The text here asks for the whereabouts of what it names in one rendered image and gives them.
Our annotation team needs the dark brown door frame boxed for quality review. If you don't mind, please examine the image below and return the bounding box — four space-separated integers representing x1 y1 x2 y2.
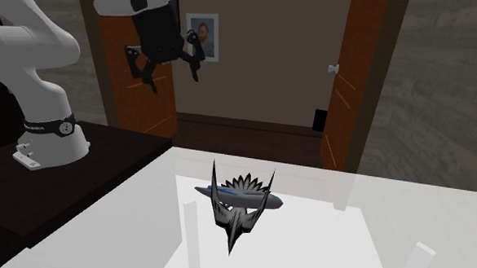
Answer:
69 0 411 177

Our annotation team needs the white table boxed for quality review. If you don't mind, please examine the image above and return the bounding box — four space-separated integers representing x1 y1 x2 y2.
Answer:
0 139 477 268

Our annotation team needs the orange wooden door with knob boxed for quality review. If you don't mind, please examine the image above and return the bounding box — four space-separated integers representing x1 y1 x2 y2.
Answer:
319 0 391 174

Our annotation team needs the grey toy airplane blue stripe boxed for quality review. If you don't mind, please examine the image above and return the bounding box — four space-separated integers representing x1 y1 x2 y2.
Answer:
193 183 285 211

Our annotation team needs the dark robot stand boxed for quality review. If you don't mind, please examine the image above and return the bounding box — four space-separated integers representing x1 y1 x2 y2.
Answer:
0 116 174 268

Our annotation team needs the framed portrait wall picture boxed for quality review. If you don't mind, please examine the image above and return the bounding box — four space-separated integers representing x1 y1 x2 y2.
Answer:
184 11 222 64

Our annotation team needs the dark grey spiky winged figure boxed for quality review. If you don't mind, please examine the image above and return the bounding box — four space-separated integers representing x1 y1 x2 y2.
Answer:
207 158 276 258

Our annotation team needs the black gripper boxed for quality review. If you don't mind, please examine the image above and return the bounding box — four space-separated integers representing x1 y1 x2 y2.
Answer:
122 0 209 96

